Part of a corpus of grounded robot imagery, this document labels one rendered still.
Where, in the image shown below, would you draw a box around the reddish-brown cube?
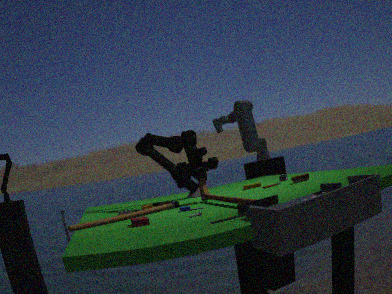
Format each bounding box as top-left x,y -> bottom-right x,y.
130,216 -> 150,227

